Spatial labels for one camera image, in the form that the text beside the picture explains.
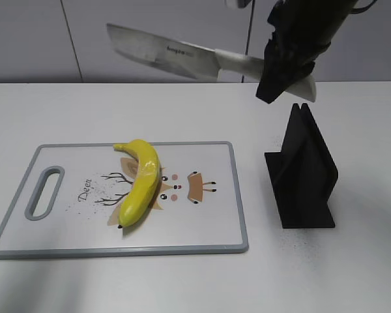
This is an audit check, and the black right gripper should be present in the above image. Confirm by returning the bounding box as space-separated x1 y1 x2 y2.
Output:
255 1 341 104

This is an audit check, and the white-handled kitchen knife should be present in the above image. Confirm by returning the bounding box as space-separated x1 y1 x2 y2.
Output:
106 23 318 101

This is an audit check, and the yellow plastic banana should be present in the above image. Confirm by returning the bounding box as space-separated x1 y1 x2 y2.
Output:
113 139 160 228

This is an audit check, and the black knife stand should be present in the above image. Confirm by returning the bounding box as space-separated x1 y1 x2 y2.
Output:
264 103 338 229

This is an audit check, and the white grey-rimmed cutting board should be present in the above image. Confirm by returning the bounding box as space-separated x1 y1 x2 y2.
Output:
0 141 248 260

